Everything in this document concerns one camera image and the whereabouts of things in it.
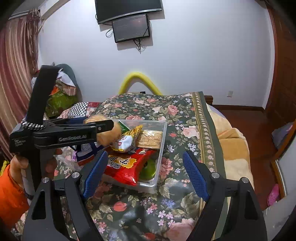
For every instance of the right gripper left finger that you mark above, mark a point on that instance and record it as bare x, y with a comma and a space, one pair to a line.
45, 219

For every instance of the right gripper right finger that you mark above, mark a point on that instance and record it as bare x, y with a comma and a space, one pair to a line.
235, 201

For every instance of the blue white snack bag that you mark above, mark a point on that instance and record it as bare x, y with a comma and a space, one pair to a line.
85, 153

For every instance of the orange bread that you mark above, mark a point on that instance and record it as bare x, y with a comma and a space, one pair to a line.
105, 138

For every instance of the green snack packet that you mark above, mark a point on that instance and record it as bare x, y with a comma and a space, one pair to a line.
123, 127

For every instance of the yellow white snack packet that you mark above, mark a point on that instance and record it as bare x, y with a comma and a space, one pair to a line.
127, 141

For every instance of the red snack bag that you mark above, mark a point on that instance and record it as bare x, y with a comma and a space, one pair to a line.
125, 168

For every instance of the orange sleeve forearm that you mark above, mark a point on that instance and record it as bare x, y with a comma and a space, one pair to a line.
13, 200

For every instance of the left hand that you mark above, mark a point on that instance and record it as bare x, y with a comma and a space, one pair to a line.
19, 163

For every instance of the pink slipper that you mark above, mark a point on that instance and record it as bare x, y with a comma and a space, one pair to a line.
273, 196

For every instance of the patchwork quilt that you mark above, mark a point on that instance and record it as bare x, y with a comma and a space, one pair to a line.
80, 110

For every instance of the pile of clothes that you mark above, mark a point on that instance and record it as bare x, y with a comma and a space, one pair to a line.
54, 90

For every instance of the floral green bed cover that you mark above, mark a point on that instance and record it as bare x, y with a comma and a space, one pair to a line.
146, 211

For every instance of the beige blanket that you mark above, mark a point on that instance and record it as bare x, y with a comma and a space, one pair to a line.
234, 146

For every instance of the striped pink curtain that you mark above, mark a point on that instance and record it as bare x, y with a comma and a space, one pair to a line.
19, 63

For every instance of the clear plastic storage box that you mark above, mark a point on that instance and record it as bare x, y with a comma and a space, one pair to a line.
149, 175

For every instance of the brown wooden door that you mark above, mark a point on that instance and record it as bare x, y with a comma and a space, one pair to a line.
281, 101

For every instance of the wall mounted black television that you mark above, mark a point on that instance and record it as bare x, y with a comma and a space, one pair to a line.
112, 9

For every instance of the small black wall monitor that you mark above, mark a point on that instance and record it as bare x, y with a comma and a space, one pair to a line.
131, 28

